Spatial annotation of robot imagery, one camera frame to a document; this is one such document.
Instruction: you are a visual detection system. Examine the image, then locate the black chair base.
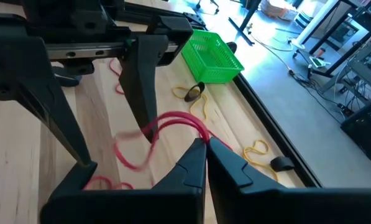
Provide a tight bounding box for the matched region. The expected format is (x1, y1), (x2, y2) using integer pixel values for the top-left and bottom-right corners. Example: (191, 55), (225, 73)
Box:
(195, 0), (220, 16)

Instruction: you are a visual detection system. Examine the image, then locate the black stand leg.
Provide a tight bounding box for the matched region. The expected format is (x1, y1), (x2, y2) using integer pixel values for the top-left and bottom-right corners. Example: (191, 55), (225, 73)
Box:
(227, 0), (262, 47)

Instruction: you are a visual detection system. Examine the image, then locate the green plastic basket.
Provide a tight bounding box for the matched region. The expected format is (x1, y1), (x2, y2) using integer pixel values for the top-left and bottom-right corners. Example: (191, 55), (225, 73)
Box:
(180, 29), (245, 85)

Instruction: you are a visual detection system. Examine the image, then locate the black floor cable bundle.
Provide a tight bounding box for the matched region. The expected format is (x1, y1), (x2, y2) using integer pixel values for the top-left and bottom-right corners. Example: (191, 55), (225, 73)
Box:
(289, 70), (360, 118)

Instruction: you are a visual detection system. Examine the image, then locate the white pole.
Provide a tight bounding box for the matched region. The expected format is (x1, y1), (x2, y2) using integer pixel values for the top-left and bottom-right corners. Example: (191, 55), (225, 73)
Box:
(291, 0), (341, 50)

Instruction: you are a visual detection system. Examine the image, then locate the white tablet device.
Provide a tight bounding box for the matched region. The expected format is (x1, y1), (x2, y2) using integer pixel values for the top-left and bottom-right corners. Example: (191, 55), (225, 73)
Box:
(308, 55), (331, 69)

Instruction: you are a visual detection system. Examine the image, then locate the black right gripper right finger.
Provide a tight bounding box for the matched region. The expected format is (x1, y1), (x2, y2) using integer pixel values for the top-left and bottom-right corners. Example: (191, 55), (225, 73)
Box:
(207, 138), (371, 224)

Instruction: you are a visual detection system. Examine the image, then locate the grey metal rack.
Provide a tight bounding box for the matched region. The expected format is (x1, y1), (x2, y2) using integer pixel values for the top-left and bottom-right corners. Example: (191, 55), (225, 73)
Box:
(320, 40), (371, 105)

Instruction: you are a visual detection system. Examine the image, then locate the black box with cyan light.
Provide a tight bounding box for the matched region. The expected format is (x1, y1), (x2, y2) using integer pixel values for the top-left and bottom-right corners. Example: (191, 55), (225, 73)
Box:
(340, 98), (371, 161)

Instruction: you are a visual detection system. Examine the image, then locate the black aluminium table frame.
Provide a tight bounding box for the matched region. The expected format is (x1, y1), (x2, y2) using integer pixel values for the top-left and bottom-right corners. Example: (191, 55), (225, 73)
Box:
(122, 0), (323, 189)

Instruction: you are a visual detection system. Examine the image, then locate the white floor cable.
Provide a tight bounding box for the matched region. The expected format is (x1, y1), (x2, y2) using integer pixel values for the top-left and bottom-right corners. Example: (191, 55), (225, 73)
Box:
(247, 29), (298, 75)

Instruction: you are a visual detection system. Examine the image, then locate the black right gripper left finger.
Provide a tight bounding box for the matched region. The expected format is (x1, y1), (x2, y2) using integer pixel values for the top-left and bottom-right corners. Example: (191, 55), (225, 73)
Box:
(40, 138), (208, 224)

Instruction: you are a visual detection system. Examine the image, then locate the black desk frame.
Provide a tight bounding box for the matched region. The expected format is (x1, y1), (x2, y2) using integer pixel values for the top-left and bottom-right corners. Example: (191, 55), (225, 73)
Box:
(308, 0), (371, 78)

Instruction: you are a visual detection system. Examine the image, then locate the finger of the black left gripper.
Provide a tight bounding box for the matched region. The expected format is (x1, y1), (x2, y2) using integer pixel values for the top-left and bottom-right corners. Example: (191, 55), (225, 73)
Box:
(119, 34), (169, 144)
(0, 18), (91, 167)

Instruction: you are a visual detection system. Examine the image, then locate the yellow rubber band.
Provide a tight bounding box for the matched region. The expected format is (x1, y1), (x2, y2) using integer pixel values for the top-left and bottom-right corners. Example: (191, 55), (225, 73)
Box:
(172, 86), (209, 121)
(242, 139), (280, 182)

